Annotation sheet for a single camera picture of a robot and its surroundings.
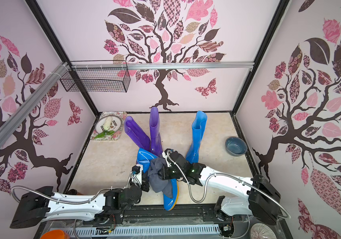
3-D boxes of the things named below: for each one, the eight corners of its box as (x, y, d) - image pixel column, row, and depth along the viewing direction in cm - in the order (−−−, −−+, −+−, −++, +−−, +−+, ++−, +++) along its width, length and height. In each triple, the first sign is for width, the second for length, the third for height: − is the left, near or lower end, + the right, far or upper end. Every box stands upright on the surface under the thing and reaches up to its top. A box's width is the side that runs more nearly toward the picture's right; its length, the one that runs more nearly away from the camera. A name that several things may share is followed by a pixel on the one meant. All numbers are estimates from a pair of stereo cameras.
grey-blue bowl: (226, 157, 97) (229, 151, 92) (222, 142, 105) (225, 136, 99) (244, 157, 97) (248, 151, 92) (239, 142, 105) (243, 136, 99)
